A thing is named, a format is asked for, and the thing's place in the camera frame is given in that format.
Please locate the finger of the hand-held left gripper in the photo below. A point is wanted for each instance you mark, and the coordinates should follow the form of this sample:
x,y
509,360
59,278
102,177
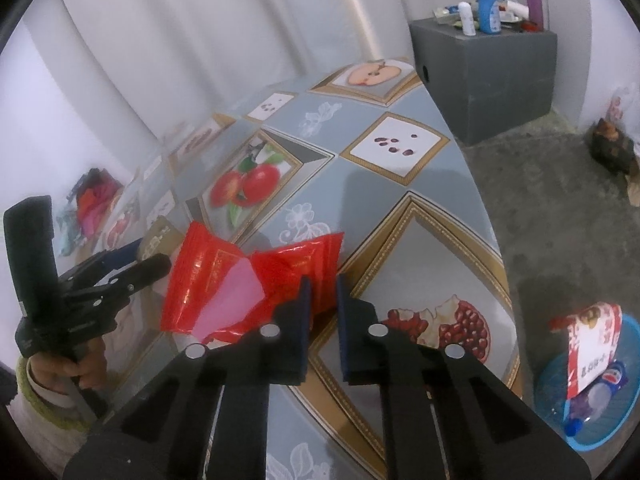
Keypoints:
x,y
125,250
150,267

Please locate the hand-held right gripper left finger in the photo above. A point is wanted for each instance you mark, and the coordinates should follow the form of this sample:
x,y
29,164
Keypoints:
x,y
302,330

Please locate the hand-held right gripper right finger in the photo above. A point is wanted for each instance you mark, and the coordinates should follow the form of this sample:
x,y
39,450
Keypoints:
x,y
342,325

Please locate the red foil wrapper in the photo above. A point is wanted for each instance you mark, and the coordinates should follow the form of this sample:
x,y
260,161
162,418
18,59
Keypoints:
x,y
210,270

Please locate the blue plastic basket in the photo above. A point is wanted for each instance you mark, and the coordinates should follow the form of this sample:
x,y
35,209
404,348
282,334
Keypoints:
x,y
550,395

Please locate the white red snack bag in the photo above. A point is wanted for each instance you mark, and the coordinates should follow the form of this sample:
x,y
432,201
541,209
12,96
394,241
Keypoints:
x,y
590,355

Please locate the clear plastic bottle blue label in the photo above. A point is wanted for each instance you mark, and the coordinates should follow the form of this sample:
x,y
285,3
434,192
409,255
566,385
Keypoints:
x,y
612,372

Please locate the person's left forearm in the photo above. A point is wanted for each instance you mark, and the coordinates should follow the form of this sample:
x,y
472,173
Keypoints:
x,y
45,410

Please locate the person's left hand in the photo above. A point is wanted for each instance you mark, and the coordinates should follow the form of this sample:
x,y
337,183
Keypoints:
x,y
60,372

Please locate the brown gold packet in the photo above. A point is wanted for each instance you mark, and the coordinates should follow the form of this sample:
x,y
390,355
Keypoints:
x,y
160,237

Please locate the pile of colourful clothes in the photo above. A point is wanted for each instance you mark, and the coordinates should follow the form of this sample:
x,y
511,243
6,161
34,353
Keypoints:
x,y
95,200

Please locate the fruit printed tablecloth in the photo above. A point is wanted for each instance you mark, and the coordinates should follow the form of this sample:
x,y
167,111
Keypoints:
x,y
400,240

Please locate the white curtain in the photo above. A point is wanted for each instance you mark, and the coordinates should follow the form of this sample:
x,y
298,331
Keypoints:
x,y
200,35

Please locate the grey cabinet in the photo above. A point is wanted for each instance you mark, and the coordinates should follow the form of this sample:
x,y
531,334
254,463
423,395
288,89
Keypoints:
x,y
490,85

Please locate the brown bundle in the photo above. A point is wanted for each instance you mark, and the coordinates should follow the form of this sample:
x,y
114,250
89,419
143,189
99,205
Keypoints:
x,y
610,147

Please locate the small white bottle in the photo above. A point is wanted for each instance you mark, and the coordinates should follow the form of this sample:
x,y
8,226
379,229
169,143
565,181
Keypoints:
x,y
467,20

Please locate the blue spray bottle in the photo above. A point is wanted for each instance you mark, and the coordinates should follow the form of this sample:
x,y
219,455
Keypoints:
x,y
487,10

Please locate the white plastic bag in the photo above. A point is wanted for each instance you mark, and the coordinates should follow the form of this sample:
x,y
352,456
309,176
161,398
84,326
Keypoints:
x,y
620,107

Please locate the small red object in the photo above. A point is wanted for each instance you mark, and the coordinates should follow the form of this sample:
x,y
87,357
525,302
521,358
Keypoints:
x,y
531,26

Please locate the white tube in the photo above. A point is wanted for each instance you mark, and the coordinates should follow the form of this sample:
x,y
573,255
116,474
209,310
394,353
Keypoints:
x,y
517,8

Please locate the purple box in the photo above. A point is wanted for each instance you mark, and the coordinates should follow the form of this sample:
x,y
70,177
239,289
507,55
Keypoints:
x,y
533,7

